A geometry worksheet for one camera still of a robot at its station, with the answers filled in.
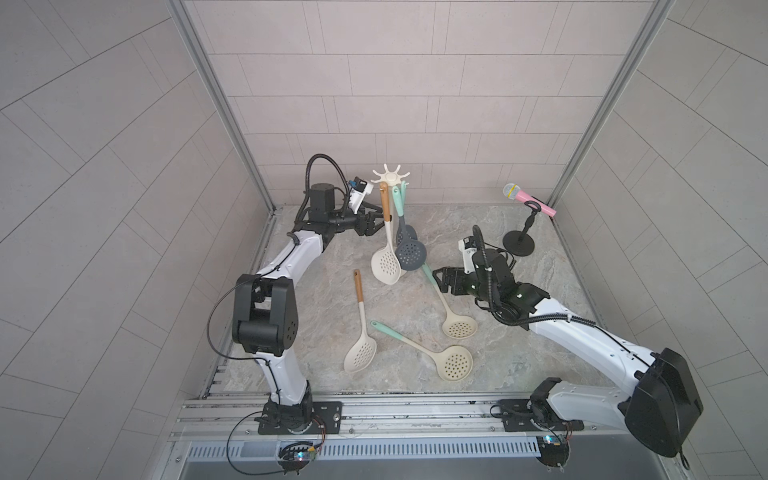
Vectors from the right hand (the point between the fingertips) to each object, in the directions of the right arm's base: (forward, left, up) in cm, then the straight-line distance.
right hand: (442, 273), depth 80 cm
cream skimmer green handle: (-10, -4, -14) cm, 17 cm away
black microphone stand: (+20, -32, -15) cm, 41 cm away
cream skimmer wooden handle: (-15, +23, -14) cm, 31 cm away
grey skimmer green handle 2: (+9, +8, -2) cm, 12 cm away
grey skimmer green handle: (+17, +9, -2) cm, 20 cm away
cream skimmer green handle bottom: (-19, -1, -14) cm, 24 cm away
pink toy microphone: (+25, -26, +5) cm, 36 cm away
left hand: (+15, +14, +9) cm, 23 cm away
